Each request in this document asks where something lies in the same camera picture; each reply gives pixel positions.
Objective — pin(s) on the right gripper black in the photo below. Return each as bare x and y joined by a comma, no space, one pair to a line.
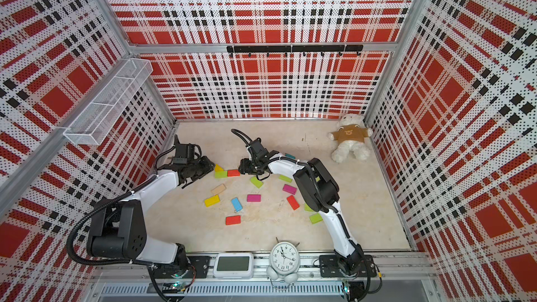
243,166

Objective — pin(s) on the lime green block lowest right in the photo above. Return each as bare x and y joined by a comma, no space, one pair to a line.
316,218

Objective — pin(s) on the black hook rail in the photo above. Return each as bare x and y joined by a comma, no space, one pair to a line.
295,49

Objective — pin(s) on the red block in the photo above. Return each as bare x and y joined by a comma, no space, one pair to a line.
293,202
233,173
233,220

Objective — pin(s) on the white digital display device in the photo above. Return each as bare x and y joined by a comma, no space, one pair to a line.
233,266

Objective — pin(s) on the yellow rectangular block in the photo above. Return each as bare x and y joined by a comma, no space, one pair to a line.
211,201

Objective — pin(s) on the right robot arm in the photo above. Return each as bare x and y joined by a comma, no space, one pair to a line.
319,191

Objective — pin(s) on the white teddy bear brown shirt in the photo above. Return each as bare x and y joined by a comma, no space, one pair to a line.
351,136

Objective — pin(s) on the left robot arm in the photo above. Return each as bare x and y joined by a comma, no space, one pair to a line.
114,232

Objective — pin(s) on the red block bottom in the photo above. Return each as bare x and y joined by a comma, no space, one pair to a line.
233,220

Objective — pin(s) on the blue rectangular block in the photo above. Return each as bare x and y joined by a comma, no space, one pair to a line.
237,205

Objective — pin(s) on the natural wood rectangular block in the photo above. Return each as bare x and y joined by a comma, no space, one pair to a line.
219,189

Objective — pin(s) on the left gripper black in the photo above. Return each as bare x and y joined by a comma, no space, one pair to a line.
208,165

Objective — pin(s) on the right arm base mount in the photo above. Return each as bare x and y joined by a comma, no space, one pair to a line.
334,266

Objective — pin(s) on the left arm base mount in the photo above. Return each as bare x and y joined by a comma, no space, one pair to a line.
194,267

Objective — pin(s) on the white wire mesh basket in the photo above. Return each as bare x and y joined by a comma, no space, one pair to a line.
97,119

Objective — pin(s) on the white analog alarm clock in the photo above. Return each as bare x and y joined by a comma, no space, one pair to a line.
284,263

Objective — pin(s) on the magenta block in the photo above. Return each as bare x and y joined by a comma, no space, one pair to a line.
289,189
254,198

